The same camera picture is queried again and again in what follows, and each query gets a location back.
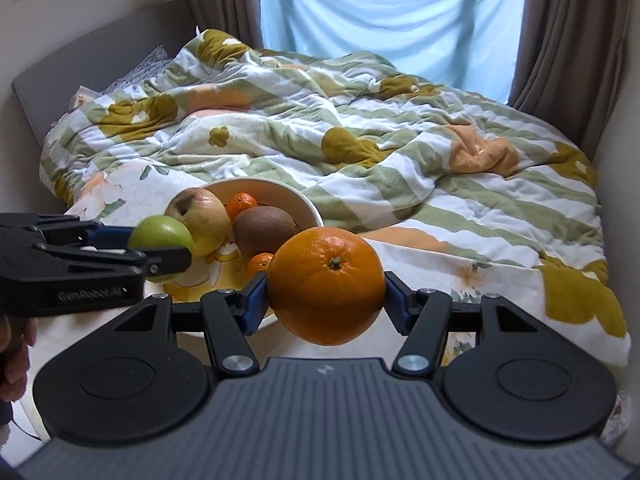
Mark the green striped floral blanket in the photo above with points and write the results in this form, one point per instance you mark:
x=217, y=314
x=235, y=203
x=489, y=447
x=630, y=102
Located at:
x=400, y=160

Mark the floral tablecloth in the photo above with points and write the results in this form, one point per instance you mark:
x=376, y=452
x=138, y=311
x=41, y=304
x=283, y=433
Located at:
x=115, y=190

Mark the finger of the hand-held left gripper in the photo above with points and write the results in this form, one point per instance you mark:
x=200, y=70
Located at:
x=112, y=236
x=165, y=260

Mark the light blue window cloth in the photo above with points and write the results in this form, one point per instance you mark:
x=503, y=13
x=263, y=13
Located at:
x=390, y=20

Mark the grey bed headboard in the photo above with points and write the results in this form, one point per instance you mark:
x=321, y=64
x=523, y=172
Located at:
x=100, y=45

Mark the wrinkled yellow-red apple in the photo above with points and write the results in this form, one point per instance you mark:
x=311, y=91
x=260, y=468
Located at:
x=205, y=220

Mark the cream bowl with yellow inside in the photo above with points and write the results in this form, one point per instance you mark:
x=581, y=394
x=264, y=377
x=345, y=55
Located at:
x=285, y=197

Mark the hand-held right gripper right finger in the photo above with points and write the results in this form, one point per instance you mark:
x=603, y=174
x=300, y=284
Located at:
x=395, y=305

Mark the small mandarin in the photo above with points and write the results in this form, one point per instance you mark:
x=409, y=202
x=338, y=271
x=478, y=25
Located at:
x=242, y=205
x=259, y=264

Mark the orange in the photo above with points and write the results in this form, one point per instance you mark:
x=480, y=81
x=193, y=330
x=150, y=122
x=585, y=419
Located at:
x=325, y=285

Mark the patterned grey pillow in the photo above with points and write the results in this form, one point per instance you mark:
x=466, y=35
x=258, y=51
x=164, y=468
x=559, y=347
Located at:
x=145, y=62

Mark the person's left hand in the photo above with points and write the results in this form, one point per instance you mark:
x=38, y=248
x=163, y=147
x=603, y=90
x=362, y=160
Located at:
x=15, y=355

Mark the brown kiwi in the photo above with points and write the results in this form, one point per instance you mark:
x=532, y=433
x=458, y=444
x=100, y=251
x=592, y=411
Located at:
x=262, y=230

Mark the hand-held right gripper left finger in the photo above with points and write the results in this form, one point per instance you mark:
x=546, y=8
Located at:
x=257, y=305

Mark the green apple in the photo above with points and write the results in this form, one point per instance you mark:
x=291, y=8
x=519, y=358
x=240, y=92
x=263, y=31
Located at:
x=160, y=232

